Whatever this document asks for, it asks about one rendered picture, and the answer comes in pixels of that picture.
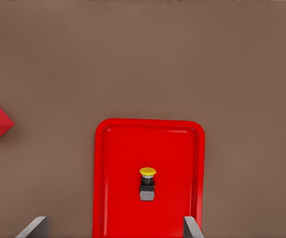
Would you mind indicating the red rectangular tray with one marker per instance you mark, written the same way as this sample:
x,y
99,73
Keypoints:
x,y
132,186

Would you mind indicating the yellow-capped push button switch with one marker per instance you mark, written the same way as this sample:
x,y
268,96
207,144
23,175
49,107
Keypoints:
x,y
147,184

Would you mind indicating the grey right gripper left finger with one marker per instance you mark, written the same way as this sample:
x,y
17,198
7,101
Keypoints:
x,y
37,228

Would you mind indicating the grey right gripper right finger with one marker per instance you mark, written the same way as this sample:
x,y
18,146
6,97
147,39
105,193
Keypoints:
x,y
191,229

